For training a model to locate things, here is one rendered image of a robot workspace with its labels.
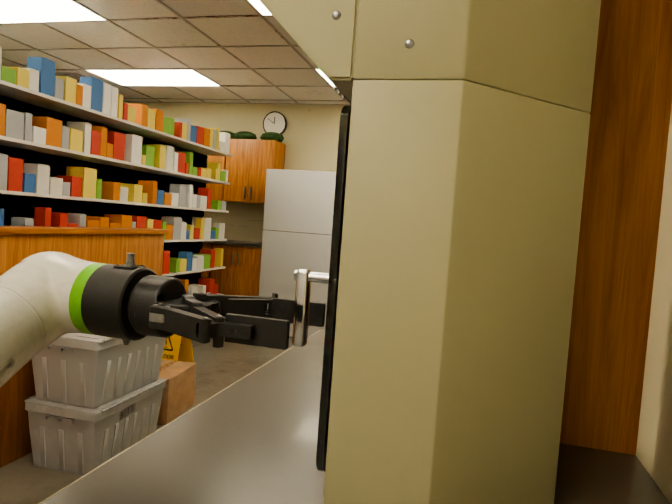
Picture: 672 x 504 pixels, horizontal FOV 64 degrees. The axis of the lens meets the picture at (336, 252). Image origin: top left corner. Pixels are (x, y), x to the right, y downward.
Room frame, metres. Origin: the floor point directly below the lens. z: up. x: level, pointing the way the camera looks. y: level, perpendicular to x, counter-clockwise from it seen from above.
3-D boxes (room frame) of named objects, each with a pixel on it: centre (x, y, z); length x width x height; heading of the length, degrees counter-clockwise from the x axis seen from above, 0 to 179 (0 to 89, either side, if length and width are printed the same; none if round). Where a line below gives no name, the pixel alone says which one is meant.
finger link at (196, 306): (0.60, 0.15, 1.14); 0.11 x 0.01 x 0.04; 34
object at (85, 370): (2.73, 1.16, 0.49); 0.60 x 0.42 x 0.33; 166
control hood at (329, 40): (0.72, 0.01, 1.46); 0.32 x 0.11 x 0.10; 166
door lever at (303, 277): (0.61, 0.02, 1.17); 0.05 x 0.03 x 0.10; 75
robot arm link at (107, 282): (0.68, 0.26, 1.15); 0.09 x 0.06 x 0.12; 165
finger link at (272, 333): (0.56, 0.08, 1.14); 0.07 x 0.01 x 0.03; 75
